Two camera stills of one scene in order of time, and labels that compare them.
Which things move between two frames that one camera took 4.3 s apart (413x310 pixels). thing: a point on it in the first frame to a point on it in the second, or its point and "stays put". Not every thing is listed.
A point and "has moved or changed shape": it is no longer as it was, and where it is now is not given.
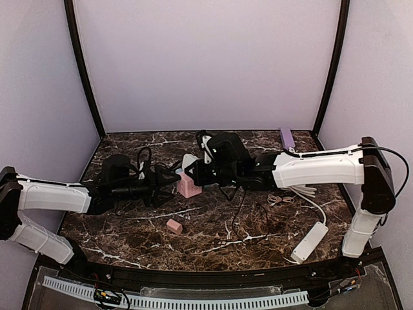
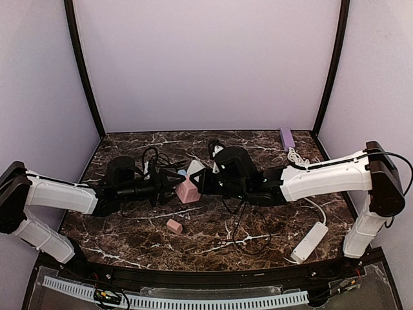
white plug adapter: x=187 y=159 has moved or changed shape
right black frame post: x=344 y=22 stays put
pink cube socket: x=186 y=186 has moved or changed shape
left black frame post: x=79 y=51 stays put
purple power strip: x=288 y=140 stays put
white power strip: x=307 y=245 stays put
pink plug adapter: x=174 y=226 stays put
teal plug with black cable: x=229 y=191 to x=244 y=199
